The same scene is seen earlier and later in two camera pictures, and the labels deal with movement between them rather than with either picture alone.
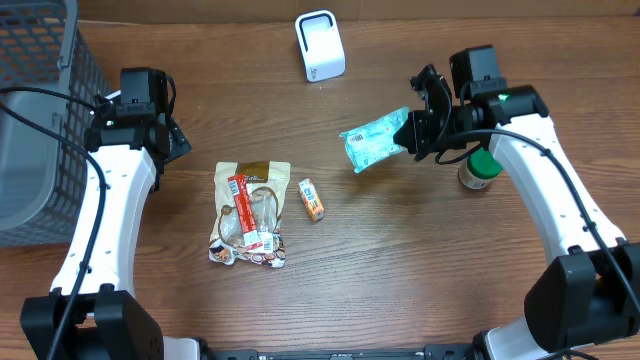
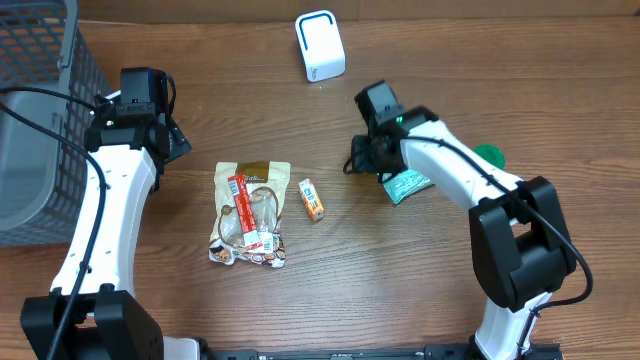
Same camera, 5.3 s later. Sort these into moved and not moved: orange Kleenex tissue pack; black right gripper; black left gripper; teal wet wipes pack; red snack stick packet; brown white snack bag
Moved: black right gripper; teal wet wipes pack
Not moved: black left gripper; orange Kleenex tissue pack; brown white snack bag; red snack stick packet
